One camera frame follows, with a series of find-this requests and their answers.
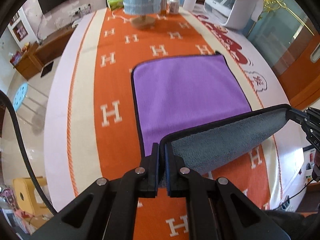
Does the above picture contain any purple grey microfibre towel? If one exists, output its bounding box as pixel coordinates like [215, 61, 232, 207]
[131, 54, 289, 186]

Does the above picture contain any orange H-pattern table runner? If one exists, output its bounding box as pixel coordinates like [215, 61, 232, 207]
[66, 4, 284, 240]

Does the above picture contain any yellow plastic stool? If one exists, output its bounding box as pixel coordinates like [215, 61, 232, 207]
[13, 178, 50, 216]

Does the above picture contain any white countertop appliance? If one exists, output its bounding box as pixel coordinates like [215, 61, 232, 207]
[203, 0, 264, 30]

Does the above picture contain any blue round plastic stool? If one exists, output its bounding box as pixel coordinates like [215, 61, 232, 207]
[12, 81, 48, 128]

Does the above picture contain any black floor mat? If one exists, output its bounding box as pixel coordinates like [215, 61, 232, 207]
[41, 61, 54, 77]

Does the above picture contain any wooden tv cabinet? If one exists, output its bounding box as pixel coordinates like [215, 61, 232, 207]
[14, 25, 74, 80]

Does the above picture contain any white squeeze bottle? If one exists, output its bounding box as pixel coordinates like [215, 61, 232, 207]
[183, 0, 197, 12]

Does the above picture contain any red tissue box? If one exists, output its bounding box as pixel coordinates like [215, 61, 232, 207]
[9, 51, 22, 67]

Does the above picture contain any white pill bottle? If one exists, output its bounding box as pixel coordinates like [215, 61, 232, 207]
[168, 0, 180, 14]

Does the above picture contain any clear glass jar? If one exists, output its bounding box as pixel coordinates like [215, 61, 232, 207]
[159, 0, 167, 16]

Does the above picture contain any white set-top box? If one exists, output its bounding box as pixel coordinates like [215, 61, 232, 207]
[71, 17, 83, 29]

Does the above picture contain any wooden lamp base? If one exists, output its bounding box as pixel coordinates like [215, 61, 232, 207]
[130, 15, 156, 29]

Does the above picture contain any green tissue pack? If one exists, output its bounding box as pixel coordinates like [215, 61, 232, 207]
[106, 0, 124, 11]

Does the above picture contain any silver door handle plate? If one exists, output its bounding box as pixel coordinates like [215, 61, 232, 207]
[310, 43, 320, 63]

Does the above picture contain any white wall shelf unit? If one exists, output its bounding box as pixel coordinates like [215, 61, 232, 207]
[8, 7, 37, 48]

